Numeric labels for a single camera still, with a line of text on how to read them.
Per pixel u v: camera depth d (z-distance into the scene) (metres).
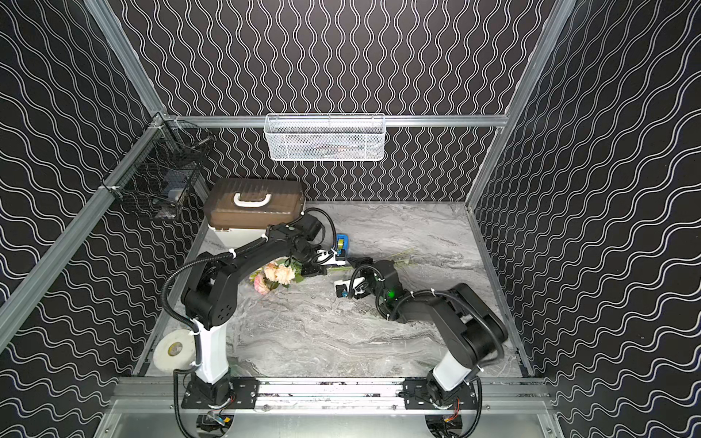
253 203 0.92
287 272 0.88
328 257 0.79
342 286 0.79
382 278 0.69
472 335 0.46
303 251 0.74
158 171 0.93
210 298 0.52
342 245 1.06
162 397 0.75
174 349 0.82
